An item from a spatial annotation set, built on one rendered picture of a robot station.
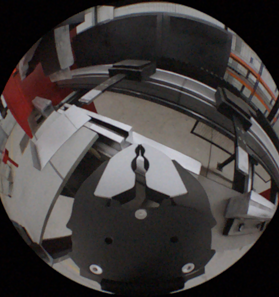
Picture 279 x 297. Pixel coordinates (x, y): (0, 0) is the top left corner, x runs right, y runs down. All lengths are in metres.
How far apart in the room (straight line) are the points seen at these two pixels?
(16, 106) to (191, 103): 1.14
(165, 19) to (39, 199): 0.73
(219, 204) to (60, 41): 0.43
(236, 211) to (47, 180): 0.39
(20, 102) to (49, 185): 0.93
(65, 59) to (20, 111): 0.92
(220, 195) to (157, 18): 0.75
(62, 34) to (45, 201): 0.22
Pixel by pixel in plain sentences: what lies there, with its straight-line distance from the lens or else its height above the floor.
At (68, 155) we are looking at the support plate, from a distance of 0.16.
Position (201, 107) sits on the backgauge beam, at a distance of 0.35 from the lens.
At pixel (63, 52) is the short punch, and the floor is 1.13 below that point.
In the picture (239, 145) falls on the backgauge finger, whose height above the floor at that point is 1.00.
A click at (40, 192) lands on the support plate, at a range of 0.19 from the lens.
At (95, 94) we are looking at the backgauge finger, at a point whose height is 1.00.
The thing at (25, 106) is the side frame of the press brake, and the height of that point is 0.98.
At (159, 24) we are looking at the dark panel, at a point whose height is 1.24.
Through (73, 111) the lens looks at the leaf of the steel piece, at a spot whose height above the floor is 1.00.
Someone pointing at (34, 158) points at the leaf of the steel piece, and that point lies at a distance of 0.21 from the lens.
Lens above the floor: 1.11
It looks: 60 degrees down
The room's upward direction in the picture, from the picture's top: straight up
